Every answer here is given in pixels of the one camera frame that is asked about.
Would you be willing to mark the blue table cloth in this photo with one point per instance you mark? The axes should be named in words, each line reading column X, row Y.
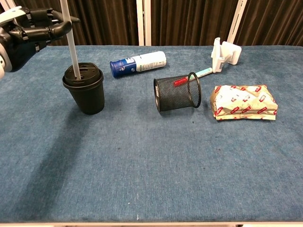
column 142, row 153

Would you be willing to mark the dark pleated curtain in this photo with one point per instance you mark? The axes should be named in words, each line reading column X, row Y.
column 106, row 21

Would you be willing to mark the beige red printed snack packet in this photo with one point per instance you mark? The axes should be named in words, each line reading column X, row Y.
column 243, row 104

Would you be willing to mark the white folding phone stand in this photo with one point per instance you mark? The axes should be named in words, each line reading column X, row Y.
column 227, row 53

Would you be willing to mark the clear plastic straw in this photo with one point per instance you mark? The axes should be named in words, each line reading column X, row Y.
column 72, row 47

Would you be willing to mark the green marker with red cap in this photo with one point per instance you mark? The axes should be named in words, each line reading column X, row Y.
column 204, row 71

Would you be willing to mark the black mesh pen holder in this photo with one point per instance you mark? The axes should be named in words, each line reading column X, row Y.
column 175, row 94

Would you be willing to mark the black lidded coffee cup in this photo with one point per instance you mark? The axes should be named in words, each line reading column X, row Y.
column 87, row 94

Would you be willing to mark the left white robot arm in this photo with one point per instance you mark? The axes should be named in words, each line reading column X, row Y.
column 2, row 68

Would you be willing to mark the white metal frame post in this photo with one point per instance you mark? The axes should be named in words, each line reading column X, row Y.
column 8, row 4
column 144, row 22
column 236, row 21

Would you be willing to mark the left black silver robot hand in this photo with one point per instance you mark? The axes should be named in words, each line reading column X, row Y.
column 28, row 33

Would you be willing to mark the white blue spray bottle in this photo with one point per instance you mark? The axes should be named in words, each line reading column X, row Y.
column 139, row 62

